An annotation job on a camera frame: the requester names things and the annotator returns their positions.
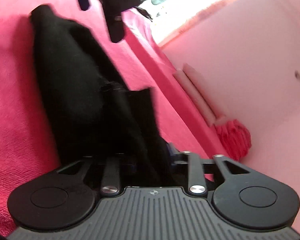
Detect black pants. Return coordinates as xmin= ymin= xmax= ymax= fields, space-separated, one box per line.
xmin=28 ymin=3 xmax=173 ymax=188

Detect black cloth on far bed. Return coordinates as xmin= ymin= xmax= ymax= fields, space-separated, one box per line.
xmin=134 ymin=7 xmax=153 ymax=22

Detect pink far bed cover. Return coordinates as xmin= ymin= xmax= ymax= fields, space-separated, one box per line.
xmin=122 ymin=9 xmax=228 ymax=157

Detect folded red blankets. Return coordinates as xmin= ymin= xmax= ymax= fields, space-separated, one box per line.
xmin=216 ymin=119 xmax=251 ymax=161

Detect pink patterned curtain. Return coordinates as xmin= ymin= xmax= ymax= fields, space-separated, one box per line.
xmin=157 ymin=0 xmax=237 ymax=48

